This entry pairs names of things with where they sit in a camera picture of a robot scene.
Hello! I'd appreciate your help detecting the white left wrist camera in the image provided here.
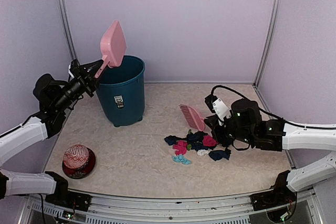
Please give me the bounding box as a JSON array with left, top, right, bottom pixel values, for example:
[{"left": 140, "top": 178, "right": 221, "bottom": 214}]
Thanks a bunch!
[{"left": 68, "top": 61, "right": 75, "bottom": 79}]

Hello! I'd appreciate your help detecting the front aluminium rail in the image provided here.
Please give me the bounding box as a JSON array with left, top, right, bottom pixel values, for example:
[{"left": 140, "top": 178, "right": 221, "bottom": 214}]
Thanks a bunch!
[{"left": 16, "top": 189, "right": 324, "bottom": 223}]

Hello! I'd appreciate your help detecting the blue plastic waste bin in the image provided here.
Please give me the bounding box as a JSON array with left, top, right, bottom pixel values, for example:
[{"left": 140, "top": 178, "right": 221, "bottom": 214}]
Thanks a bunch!
[{"left": 96, "top": 56, "right": 145, "bottom": 127}]

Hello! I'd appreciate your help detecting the pink plastic dustpan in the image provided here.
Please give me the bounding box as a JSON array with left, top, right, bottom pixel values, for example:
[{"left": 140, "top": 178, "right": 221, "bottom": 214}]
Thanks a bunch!
[{"left": 95, "top": 20, "right": 127, "bottom": 79}]

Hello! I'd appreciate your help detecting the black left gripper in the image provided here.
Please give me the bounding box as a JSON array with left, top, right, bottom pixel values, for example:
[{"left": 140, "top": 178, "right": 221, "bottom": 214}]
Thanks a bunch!
[{"left": 52, "top": 59, "right": 106, "bottom": 112}]

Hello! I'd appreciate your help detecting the dark blue scrap right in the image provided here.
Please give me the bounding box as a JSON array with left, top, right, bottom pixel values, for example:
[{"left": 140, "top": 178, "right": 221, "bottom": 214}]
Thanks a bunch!
[{"left": 208, "top": 148, "right": 232, "bottom": 161}]

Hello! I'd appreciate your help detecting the pink scrap near bin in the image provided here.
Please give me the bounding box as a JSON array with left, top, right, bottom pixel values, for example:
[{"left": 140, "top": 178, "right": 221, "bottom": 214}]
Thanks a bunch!
[{"left": 173, "top": 140, "right": 188, "bottom": 156}]

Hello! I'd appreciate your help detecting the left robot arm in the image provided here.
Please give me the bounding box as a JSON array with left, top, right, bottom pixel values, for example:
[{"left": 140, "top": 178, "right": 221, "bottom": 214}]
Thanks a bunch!
[{"left": 1, "top": 60, "right": 103, "bottom": 206}]

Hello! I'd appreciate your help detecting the large pink scrap back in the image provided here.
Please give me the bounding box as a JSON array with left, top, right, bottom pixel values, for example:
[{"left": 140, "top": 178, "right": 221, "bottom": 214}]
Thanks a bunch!
[{"left": 202, "top": 135, "right": 217, "bottom": 147}]

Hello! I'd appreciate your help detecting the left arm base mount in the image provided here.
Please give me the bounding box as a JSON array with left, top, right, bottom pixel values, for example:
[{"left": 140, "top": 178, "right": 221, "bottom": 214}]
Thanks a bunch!
[{"left": 45, "top": 172, "right": 91, "bottom": 212}]

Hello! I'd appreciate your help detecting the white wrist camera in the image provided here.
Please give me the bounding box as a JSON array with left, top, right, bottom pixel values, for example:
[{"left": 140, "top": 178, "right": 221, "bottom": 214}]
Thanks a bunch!
[
  {"left": 205, "top": 94, "right": 232, "bottom": 126},
  {"left": 68, "top": 61, "right": 75, "bottom": 79}
]

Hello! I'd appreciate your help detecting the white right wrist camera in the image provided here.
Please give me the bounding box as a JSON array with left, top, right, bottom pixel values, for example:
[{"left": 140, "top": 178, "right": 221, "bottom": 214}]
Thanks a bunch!
[{"left": 205, "top": 94, "right": 232, "bottom": 126}]

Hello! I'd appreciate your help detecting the aluminium frame post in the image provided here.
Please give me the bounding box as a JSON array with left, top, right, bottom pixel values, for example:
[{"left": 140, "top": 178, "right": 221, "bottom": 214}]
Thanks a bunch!
[
  {"left": 57, "top": 0, "right": 78, "bottom": 62},
  {"left": 254, "top": 0, "right": 281, "bottom": 89}
]

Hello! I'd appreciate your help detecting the small white scrap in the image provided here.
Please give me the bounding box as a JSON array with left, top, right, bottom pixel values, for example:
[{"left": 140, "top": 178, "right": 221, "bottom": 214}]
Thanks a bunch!
[{"left": 196, "top": 150, "right": 211, "bottom": 156}]

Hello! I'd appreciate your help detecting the light blue scrap near dustpan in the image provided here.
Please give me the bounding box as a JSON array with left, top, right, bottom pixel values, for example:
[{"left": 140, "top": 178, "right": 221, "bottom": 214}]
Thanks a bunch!
[{"left": 172, "top": 154, "right": 191, "bottom": 165}]

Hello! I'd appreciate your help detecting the left aluminium frame post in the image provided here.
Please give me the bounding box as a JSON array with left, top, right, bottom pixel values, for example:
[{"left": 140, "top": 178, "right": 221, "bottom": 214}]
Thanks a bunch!
[{"left": 57, "top": 0, "right": 78, "bottom": 62}]

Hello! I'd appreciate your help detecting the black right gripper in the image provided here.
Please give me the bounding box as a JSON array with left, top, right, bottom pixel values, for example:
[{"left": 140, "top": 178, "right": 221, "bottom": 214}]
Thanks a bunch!
[{"left": 205, "top": 114, "right": 255, "bottom": 145}]

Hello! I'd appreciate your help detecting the black and blue scrap pile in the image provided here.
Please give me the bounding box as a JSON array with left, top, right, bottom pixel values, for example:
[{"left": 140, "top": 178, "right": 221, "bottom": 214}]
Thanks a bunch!
[{"left": 164, "top": 131, "right": 210, "bottom": 151}]

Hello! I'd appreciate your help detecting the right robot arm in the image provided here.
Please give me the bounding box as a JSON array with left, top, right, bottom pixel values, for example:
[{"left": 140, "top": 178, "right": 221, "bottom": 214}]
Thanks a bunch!
[{"left": 205, "top": 95, "right": 335, "bottom": 205}]

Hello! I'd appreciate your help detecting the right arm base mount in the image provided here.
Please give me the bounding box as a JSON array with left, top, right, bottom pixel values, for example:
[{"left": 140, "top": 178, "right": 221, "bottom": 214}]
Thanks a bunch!
[{"left": 250, "top": 170, "right": 297, "bottom": 211}]

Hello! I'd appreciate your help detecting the pink plastic hand brush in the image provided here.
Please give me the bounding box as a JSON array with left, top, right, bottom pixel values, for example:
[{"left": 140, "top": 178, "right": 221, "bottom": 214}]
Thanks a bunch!
[{"left": 179, "top": 104, "right": 206, "bottom": 131}]

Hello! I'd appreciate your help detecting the right aluminium frame post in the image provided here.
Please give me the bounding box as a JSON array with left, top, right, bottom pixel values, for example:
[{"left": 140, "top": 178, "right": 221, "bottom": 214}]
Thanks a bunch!
[{"left": 254, "top": 0, "right": 281, "bottom": 89}]

